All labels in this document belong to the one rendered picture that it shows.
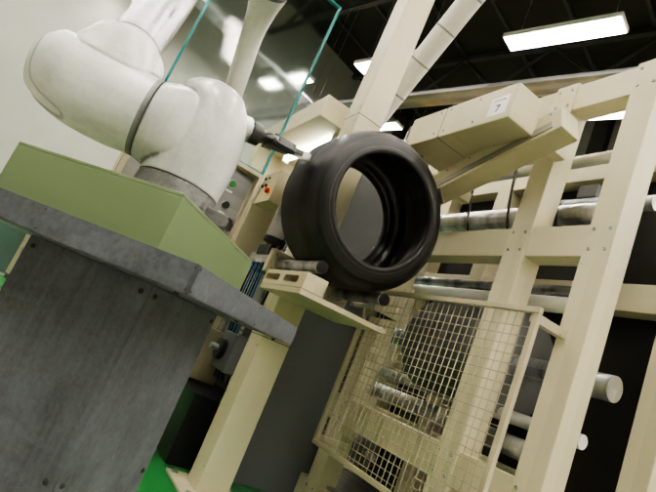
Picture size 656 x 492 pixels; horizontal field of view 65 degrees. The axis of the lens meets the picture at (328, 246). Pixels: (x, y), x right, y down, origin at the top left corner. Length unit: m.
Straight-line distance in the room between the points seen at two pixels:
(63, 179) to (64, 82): 0.18
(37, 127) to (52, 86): 9.56
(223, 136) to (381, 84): 1.53
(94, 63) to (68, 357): 0.49
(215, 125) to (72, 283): 0.36
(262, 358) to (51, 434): 1.31
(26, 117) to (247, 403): 8.92
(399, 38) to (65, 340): 2.05
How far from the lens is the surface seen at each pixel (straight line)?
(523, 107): 2.05
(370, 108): 2.37
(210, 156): 0.97
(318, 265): 1.74
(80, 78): 1.01
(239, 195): 2.35
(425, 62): 2.95
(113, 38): 1.06
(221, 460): 2.15
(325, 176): 1.78
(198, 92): 1.01
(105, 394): 0.85
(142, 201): 0.82
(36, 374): 0.91
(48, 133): 10.62
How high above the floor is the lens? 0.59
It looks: 13 degrees up
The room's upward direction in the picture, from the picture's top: 23 degrees clockwise
